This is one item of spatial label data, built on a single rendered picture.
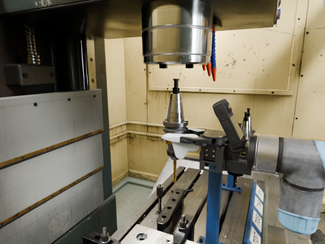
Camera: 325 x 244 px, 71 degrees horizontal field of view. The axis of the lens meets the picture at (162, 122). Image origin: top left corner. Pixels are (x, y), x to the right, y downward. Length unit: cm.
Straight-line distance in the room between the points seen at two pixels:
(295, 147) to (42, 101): 69
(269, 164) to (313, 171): 8
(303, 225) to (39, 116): 73
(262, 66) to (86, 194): 118
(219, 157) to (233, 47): 110
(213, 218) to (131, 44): 137
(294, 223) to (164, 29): 47
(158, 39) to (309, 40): 115
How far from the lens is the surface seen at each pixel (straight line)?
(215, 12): 61
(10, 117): 74
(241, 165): 54
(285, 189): 56
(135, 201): 174
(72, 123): 88
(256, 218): 101
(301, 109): 155
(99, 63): 106
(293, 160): 51
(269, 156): 51
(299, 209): 56
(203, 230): 97
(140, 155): 189
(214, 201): 79
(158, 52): 49
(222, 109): 51
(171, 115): 55
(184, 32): 49
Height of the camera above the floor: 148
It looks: 12 degrees down
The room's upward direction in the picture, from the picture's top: straight up
